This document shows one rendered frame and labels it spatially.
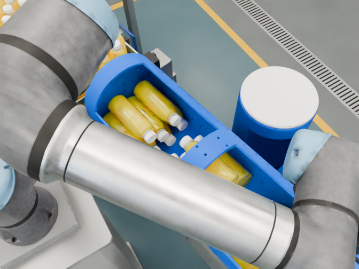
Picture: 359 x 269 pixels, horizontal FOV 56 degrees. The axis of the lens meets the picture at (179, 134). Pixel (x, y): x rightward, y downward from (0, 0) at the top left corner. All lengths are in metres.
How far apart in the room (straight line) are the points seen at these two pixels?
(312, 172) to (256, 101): 0.81
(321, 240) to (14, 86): 0.35
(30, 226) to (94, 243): 0.16
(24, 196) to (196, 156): 0.42
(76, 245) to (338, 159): 0.68
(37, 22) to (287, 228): 0.35
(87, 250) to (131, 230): 1.20
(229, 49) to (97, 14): 2.44
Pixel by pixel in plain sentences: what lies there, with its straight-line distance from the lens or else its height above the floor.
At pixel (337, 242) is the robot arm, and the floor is 1.65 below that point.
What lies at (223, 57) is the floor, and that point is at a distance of 2.79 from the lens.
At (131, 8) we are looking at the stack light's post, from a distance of 1.69.
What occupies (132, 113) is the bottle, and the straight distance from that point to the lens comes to 1.07.
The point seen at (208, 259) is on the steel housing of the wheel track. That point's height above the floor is 0.86.
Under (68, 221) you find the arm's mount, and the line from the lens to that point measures 0.92.
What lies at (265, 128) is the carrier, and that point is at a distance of 1.20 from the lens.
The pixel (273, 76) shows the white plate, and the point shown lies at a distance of 1.32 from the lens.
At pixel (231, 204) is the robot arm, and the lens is 0.36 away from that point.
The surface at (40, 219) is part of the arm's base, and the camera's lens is 0.89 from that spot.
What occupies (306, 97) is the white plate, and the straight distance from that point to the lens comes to 1.29.
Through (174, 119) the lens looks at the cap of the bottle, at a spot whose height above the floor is 1.11.
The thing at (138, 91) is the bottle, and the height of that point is 1.12.
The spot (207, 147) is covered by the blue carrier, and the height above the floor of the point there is 1.23.
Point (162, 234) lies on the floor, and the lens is 2.08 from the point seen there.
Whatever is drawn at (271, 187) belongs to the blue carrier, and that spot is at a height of 1.05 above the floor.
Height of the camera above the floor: 2.02
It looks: 59 degrees down
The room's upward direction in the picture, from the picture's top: 4 degrees counter-clockwise
